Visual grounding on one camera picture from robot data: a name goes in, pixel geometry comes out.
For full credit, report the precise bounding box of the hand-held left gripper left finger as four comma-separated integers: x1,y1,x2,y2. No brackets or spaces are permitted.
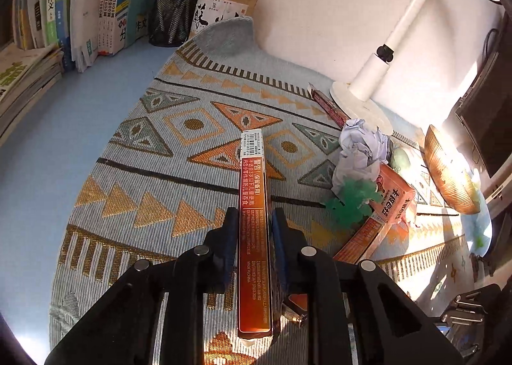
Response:
44,207,241,365

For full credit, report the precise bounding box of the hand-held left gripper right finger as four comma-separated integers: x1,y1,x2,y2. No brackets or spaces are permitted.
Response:
270,207,467,365

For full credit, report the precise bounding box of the gold ribbed bowl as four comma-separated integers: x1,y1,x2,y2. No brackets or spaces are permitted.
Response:
423,123,481,216

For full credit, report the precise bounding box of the patterned woven mat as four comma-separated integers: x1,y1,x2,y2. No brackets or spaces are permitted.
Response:
48,15,493,365

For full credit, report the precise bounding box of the crumpled paper ball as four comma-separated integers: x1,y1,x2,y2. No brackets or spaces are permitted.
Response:
339,118,393,166
331,149,381,194

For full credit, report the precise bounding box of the orange snack packet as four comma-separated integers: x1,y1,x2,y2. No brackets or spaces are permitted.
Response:
370,163,419,236

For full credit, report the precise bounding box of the black monitor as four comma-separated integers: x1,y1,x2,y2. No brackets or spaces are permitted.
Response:
453,50,512,179

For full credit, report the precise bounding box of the white desk lamp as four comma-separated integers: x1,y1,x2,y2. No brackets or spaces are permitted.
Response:
329,0,503,136

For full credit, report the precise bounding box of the black mesh pen holder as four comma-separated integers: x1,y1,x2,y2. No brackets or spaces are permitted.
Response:
148,0,201,48

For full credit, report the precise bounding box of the wooden desk organizer box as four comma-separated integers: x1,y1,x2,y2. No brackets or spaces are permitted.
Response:
191,0,259,32

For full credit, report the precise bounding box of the stack of flat booklets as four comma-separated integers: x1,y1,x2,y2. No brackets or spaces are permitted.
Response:
0,42,65,147

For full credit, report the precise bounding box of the row of books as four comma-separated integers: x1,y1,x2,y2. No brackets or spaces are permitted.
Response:
12,0,175,72

